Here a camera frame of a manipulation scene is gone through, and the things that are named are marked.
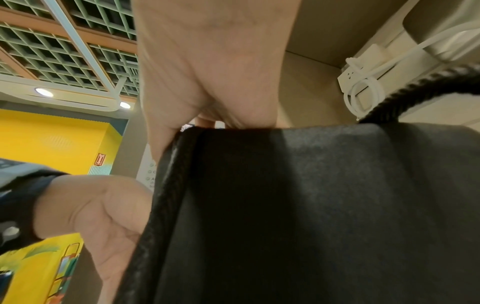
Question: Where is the person's right hand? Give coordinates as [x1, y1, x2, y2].
[132, 0, 302, 163]

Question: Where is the person's left hand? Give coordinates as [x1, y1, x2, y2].
[32, 174, 156, 304]

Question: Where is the black fabric bag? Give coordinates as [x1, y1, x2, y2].
[113, 65, 480, 304]

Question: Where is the white power cable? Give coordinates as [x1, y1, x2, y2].
[342, 20, 480, 117]

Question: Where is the steel wall hand dryer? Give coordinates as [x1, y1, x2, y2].
[402, 0, 480, 64]

